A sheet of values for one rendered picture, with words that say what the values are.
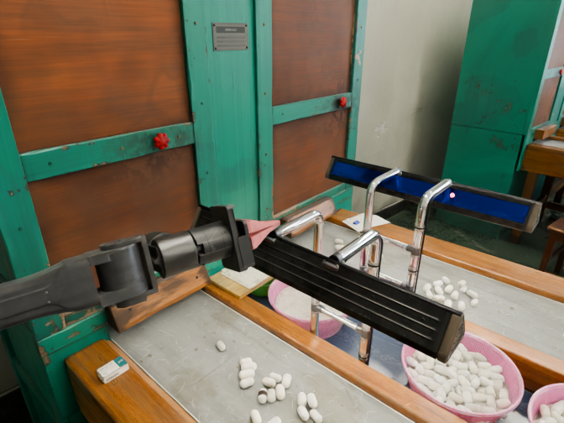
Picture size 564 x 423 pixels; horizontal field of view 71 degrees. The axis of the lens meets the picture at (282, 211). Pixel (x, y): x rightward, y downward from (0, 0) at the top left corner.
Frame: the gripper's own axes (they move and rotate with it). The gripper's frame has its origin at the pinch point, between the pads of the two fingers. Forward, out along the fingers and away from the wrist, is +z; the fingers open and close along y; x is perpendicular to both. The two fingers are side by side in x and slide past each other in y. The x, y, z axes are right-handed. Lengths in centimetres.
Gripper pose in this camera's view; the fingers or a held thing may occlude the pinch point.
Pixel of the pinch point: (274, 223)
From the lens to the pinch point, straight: 65.3
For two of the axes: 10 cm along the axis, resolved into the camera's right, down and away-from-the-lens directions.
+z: 8.2, -2.4, 5.2
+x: 5.4, 0.1, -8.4
